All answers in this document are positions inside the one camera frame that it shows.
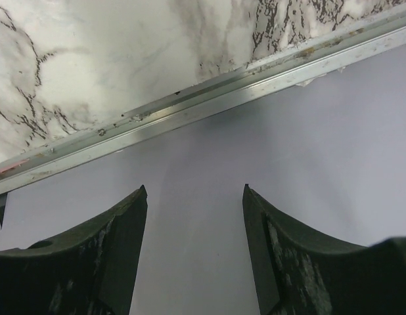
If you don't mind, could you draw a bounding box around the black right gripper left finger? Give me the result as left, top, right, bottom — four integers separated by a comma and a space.
0, 186, 148, 314

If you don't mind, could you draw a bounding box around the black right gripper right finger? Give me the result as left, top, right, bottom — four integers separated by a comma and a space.
242, 187, 406, 314

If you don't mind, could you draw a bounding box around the aluminium table edge rail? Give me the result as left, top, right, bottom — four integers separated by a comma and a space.
0, 3, 406, 194

